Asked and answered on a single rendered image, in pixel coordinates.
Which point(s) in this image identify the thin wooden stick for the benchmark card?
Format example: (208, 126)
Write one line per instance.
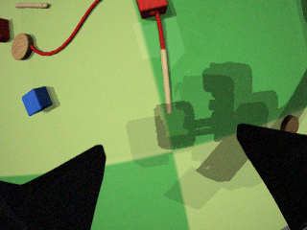
(30, 5)

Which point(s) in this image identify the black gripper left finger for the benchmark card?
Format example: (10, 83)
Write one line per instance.
(64, 198)

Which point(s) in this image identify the dark red block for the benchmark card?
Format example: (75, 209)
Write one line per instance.
(4, 30)

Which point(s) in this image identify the wooden stick with red string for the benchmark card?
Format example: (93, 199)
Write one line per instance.
(164, 55)

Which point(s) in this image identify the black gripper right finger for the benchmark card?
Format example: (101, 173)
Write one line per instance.
(280, 158)

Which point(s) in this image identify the red cube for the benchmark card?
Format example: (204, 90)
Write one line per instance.
(147, 7)

